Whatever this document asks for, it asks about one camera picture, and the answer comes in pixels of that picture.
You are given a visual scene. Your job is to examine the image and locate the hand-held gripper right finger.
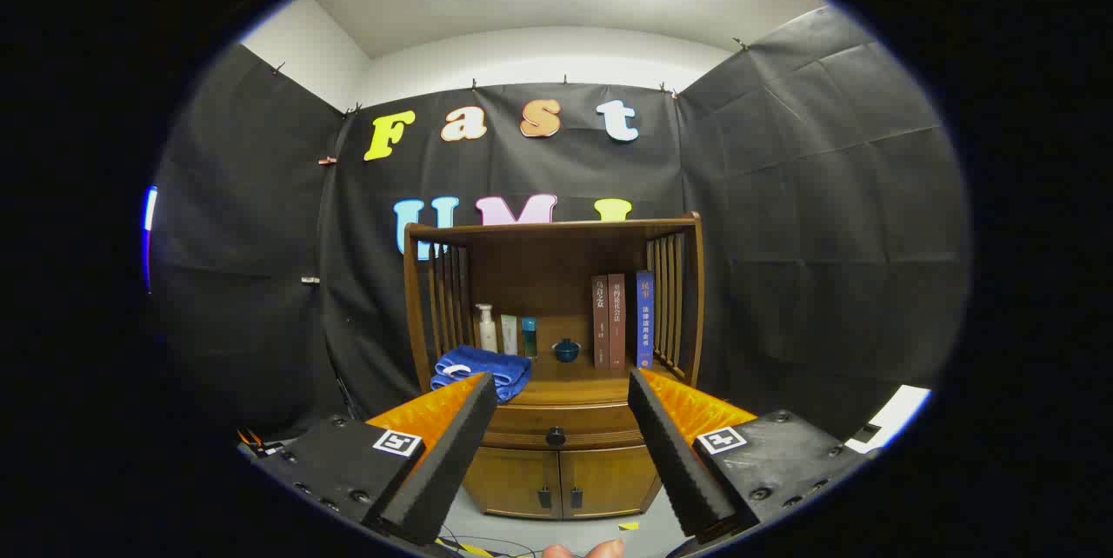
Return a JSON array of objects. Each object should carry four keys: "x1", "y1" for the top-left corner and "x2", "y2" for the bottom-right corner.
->
[{"x1": 628, "y1": 368, "x2": 881, "y2": 541}]

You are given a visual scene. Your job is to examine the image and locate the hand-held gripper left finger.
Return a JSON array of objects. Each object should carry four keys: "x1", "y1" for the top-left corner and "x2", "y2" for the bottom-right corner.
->
[{"x1": 239, "y1": 371, "x2": 498, "y2": 547}]

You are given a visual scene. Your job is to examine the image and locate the wooden drawer with black knob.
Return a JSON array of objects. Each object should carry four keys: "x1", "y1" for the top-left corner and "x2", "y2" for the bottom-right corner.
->
[{"x1": 483, "y1": 406, "x2": 644, "y2": 450}]

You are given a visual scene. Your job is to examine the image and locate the wooden cabinet door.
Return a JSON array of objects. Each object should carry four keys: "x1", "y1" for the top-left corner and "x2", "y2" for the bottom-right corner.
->
[
  {"x1": 561, "y1": 445, "x2": 660, "y2": 517},
  {"x1": 465, "y1": 447, "x2": 562, "y2": 517}
]

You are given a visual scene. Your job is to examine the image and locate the wooden countertop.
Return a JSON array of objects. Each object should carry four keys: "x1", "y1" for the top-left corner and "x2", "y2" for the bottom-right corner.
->
[{"x1": 432, "y1": 349, "x2": 692, "y2": 407}]

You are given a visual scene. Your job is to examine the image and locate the wooden cabinet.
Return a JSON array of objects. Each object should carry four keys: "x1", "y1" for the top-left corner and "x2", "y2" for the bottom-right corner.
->
[{"x1": 403, "y1": 212, "x2": 703, "y2": 521}]

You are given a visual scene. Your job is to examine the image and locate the blue folded towel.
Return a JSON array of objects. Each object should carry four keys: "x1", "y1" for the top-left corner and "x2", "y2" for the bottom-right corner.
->
[{"x1": 430, "y1": 345, "x2": 533, "y2": 403}]

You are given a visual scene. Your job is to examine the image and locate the blue book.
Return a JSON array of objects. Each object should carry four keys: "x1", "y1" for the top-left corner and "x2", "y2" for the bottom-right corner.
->
[{"x1": 636, "y1": 269, "x2": 655, "y2": 370}]

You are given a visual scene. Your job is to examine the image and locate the reddish brown book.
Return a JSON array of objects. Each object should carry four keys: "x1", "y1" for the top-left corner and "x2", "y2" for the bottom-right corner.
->
[{"x1": 608, "y1": 273, "x2": 627, "y2": 370}]

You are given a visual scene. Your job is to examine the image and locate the dark brown book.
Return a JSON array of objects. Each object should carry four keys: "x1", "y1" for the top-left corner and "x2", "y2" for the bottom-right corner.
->
[{"x1": 592, "y1": 275, "x2": 610, "y2": 369}]

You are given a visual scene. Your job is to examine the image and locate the white panel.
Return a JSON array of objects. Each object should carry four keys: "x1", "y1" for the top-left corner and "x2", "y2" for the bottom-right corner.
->
[{"x1": 845, "y1": 384, "x2": 933, "y2": 455}]

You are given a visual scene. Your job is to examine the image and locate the black backdrop cloth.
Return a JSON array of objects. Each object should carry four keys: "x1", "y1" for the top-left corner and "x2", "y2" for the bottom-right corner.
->
[{"x1": 148, "y1": 6, "x2": 970, "y2": 446}]

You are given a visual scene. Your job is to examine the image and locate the black floor cables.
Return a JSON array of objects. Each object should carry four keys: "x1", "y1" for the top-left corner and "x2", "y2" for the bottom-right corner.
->
[{"x1": 435, "y1": 523, "x2": 540, "y2": 558}]

